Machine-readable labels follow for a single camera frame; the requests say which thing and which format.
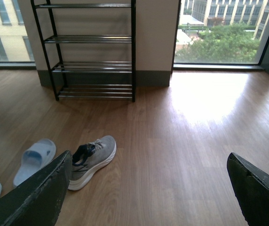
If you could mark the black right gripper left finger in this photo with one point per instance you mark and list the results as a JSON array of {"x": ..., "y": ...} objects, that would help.
[{"x": 38, "y": 200}]

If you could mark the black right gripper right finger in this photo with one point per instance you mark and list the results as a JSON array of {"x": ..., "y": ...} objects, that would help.
[{"x": 251, "y": 188}]

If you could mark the black metal shoe rack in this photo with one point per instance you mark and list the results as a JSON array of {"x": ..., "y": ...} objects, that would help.
[{"x": 89, "y": 47}]

